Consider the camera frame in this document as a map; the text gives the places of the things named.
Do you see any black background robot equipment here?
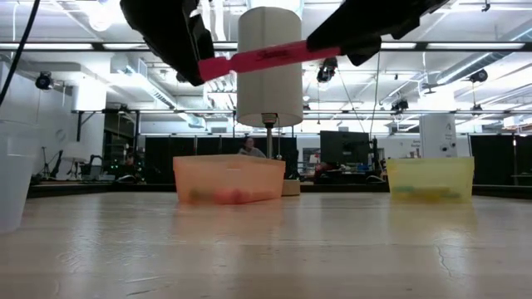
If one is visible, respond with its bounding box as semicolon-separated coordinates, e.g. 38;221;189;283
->
31;149;145;184

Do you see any red dry-erase marker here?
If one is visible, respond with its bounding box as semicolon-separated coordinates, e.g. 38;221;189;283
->
212;189;250;205

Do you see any white device box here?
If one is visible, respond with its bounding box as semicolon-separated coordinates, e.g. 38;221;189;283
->
418;114;458;159

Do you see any red highlighter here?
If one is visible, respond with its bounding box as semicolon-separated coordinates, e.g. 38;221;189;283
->
197;39;342;82

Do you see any orange plastic bin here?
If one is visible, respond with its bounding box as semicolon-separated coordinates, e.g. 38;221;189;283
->
172;154;287;205

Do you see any person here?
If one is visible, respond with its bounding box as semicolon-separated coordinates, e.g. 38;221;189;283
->
237;136;267;159

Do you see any black aluminium table frame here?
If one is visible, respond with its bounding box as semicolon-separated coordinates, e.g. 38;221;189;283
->
27;182;532;200

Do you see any black monitor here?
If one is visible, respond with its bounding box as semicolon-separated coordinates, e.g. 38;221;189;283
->
319;130;370;169

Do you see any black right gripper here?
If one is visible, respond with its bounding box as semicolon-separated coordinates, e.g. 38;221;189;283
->
306;0;451;67

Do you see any clear plastic bin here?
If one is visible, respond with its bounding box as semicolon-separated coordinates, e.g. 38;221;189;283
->
0;120;41;234

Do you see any yellow plastic bin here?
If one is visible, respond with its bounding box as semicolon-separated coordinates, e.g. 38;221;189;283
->
385;156;475;204

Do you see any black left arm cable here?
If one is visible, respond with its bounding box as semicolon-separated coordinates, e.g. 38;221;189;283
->
0;0;42;107

